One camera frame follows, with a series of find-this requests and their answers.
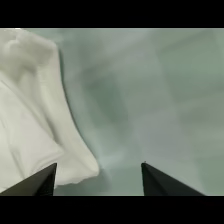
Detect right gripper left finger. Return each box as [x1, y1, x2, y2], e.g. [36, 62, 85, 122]
[0, 162, 58, 197]

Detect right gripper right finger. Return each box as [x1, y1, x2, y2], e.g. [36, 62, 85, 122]
[140, 162, 205, 197]

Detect white shirt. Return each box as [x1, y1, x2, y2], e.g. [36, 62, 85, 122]
[0, 28, 100, 194]

